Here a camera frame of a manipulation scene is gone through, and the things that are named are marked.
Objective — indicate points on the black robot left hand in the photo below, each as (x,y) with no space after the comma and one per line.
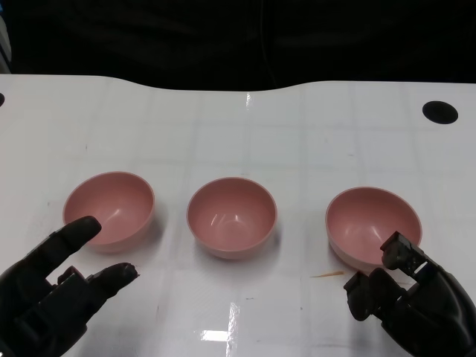
(33,297)

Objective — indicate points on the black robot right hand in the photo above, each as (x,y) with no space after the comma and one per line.
(427,312)

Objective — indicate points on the pink plastic bowl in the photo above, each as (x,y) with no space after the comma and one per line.
(111,201)
(364,215)
(230,215)

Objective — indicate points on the thin orange wood splinter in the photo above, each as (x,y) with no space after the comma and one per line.
(331,274)

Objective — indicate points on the black cloth drape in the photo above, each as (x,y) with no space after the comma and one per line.
(148,37)

